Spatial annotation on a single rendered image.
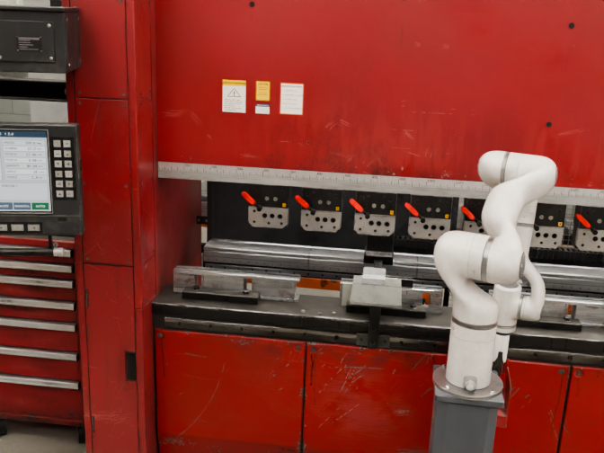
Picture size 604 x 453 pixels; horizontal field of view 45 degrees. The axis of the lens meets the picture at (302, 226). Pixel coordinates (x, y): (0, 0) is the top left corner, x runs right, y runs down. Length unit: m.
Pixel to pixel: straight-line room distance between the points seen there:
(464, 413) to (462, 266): 0.40
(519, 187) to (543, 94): 0.62
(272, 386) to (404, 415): 0.51
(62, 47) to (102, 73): 0.25
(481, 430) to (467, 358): 0.20
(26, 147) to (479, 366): 1.49
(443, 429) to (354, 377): 0.81
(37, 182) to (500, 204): 1.41
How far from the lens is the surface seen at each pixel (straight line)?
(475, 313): 1.94
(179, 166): 2.76
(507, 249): 1.89
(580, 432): 2.98
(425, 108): 2.61
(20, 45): 2.39
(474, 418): 2.05
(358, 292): 2.62
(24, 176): 2.43
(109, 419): 3.01
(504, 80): 2.62
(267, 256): 3.06
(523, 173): 2.17
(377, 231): 2.69
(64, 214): 2.43
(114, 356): 2.86
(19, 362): 3.52
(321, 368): 2.80
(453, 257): 1.90
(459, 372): 2.01
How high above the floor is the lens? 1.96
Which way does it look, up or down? 17 degrees down
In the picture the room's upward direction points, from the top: 2 degrees clockwise
